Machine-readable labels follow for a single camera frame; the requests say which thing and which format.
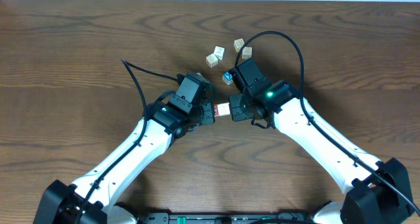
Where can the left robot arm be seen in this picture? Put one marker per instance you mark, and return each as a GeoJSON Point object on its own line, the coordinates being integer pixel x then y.
{"type": "Point", "coordinates": [92, 198]}

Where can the blue letter X block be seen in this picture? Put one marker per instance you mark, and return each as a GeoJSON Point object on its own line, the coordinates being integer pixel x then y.
{"type": "Point", "coordinates": [227, 78]}

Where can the tan picture block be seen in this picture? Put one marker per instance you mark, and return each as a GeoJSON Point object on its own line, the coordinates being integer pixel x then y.
{"type": "Point", "coordinates": [246, 53]}

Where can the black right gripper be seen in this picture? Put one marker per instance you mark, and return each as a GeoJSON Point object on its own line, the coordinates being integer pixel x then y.
{"type": "Point", "coordinates": [237, 114]}

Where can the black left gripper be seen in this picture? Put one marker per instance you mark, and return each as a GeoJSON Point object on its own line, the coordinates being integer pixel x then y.
{"type": "Point", "coordinates": [210, 111]}

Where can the yellow picture block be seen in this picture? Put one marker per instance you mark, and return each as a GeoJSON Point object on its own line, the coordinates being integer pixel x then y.
{"type": "Point", "coordinates": [238, 44]}

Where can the red edged white block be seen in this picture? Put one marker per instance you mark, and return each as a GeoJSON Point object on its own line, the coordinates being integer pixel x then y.
{"type": "Point", "coordinates": [211, 60]}

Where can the red letter A block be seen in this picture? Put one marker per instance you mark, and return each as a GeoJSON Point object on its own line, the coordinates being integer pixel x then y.
{"type": "Point", "coordinates": [216, 110]}

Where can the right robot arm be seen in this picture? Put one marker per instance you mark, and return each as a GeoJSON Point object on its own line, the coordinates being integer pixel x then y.
{"type": "Point", "coordinates": [375, 191]}

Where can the white picture block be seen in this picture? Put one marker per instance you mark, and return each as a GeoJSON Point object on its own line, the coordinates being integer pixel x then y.
{"type": "Point", "coordinates": [219, 52]}

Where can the plain white block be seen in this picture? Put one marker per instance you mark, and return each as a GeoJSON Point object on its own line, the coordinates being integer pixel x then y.
{"type": "Point", "coordinates": [223, 109]}

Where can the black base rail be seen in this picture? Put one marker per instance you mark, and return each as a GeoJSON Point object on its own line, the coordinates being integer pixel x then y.
{"type": "Point", "coordinates": [229, 218]}

